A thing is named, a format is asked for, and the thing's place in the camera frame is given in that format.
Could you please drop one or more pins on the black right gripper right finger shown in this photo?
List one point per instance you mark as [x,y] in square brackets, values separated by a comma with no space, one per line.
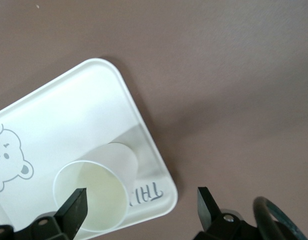
[208,212]

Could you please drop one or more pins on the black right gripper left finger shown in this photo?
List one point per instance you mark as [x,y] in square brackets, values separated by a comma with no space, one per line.
[74,207]

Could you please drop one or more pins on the white IKEA cup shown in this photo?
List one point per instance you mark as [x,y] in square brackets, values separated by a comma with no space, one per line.
[106,175]

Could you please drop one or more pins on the white bear print tray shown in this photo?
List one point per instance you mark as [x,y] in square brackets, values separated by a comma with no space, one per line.
[69,105]

